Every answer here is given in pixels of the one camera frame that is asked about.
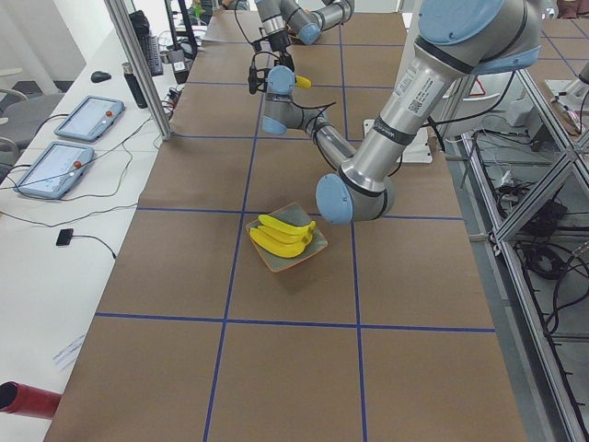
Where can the black small puck device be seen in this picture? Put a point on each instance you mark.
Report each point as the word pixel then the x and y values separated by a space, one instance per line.
pixel 64 237

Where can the red cylinder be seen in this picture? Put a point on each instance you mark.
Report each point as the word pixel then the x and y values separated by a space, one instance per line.
pixel 24 400

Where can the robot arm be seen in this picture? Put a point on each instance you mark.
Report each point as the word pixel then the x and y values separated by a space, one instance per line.
pixel 278 17
pixel 455 39

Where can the teach pendant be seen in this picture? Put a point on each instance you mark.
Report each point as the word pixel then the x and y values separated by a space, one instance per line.
pixel 56 171
pixel 90 119

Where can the far teach pendant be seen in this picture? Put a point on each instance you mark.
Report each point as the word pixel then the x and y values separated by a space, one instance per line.
pixel 90 119

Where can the dark water bottle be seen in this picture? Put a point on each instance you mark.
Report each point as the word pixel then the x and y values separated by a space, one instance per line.
pixel 133 85

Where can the grey square plate orange rim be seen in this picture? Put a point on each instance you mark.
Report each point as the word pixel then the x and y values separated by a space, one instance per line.
pixel 293 214

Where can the black computer mouse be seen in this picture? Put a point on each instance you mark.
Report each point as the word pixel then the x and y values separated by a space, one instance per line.
pixel 99 77

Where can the near teach pendant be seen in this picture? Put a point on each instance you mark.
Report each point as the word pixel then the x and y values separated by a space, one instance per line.
pixel 56 171

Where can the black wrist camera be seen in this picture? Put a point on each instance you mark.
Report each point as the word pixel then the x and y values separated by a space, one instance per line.
pixel 257 80

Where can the aluminium frame post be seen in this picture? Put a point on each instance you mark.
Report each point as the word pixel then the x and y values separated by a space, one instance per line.
pixel 119 17

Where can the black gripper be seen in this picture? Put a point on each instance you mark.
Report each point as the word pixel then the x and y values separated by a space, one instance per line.
pixel 279 46

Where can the black keyboard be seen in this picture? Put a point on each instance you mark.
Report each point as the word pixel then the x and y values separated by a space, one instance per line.
pixel 150 50

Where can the yellow banana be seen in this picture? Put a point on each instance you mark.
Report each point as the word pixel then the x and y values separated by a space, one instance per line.
pixel 303 82
pixel 275 247
pixel 285 238
pixel 279 225

